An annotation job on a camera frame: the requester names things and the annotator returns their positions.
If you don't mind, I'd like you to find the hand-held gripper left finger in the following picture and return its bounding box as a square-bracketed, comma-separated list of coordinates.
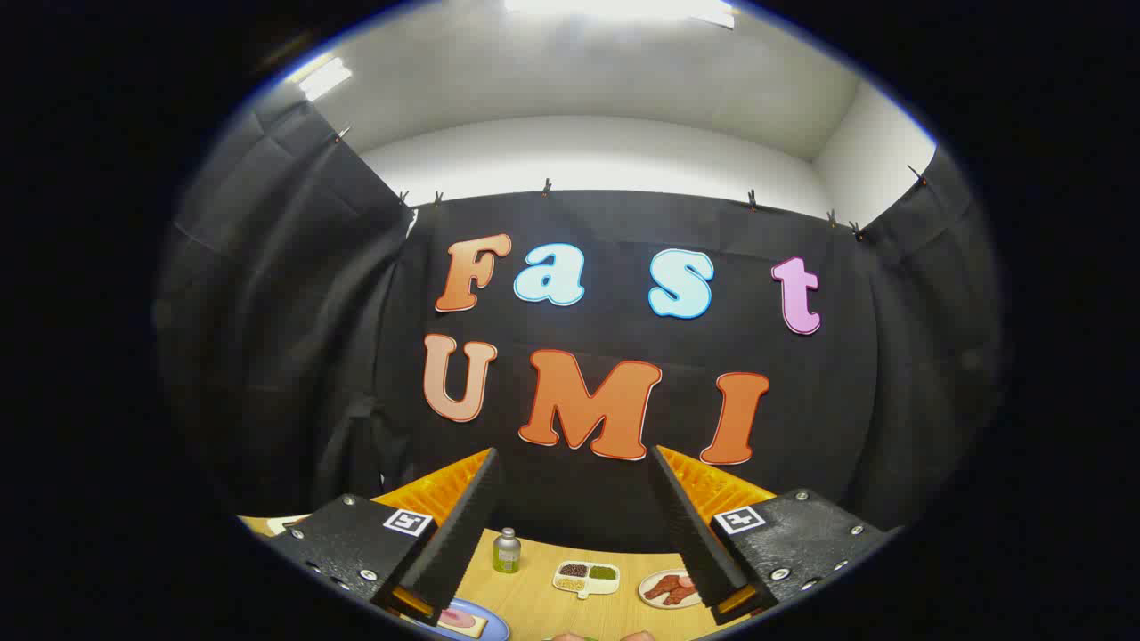
[265, 448, 501, 627]

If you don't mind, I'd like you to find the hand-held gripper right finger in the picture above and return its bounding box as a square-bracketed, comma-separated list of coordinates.
[648, 445, 894, 627]

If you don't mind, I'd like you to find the white oval meat plate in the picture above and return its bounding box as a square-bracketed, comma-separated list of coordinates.
[638, 570, 704, 610]

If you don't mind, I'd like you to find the white bread slice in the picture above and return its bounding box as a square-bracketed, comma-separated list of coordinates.
[441, 607, 488, 639]

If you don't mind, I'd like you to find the blue plate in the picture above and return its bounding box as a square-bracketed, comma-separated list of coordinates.
[419, 598, 511, 641]

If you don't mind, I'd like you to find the white divided dish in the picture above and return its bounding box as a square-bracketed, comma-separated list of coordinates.
[552, 560, 621, 600]

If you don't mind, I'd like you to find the row of black cloth clips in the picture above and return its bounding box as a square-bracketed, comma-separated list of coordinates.
[334, 125, 929, 243]

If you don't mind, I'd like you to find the ceiling light panel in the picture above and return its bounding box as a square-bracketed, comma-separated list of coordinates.
[297, 57, 354, 102]

